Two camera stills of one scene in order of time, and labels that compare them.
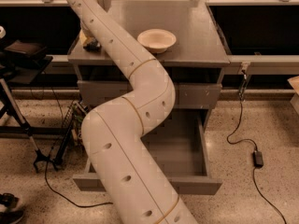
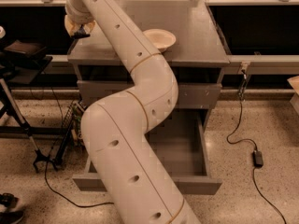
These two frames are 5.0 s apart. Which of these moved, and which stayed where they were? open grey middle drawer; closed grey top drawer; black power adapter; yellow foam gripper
Moved: yellow foam gripper
Stayed: closed grey top drawer; black power adapter; open grey middle drawer
